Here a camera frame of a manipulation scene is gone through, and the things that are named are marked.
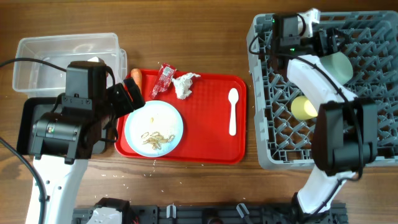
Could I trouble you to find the orange carrot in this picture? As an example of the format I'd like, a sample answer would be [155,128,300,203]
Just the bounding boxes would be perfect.
[130,68,142,92]

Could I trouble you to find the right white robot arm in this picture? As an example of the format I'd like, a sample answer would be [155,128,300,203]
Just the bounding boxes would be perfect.
[271,9,377,220]

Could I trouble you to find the black plastic tray bin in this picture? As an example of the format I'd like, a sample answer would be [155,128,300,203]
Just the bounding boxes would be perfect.
[17,93,113,163]

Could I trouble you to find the food scraps on plate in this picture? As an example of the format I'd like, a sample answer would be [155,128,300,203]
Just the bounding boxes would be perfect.
[141,117,175,150]

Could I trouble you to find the red snack wrapper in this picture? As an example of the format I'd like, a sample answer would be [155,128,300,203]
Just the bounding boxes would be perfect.
[149,63,177,100]

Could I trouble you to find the mint green bowl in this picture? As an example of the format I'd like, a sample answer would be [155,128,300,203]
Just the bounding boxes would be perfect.
[320,52,354,85]

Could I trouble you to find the grey dishwasher rack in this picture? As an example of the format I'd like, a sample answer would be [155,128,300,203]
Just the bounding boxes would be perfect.
[246,11,397,170]

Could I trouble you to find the crumpled white napkin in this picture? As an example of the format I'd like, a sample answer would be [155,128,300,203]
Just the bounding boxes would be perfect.
[172,73,200,100]

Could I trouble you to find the yellow plastic cup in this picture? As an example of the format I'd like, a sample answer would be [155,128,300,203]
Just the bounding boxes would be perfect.
[291,96,318,120]

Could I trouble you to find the white plastic spoon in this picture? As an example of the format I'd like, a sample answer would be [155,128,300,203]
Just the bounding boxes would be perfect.
[228,88,239,136]

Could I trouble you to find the clear plastic bin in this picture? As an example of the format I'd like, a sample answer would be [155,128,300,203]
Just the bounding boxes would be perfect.
[12,32,128,101]

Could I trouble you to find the light blue plate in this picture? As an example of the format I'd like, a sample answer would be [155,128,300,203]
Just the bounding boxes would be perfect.
[124,100,184,157]

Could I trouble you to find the red serving tray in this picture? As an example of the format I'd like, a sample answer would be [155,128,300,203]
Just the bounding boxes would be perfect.
[115,70,246,164]

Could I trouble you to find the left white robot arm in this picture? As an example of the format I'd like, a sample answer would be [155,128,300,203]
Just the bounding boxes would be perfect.
[1,61,145,223]

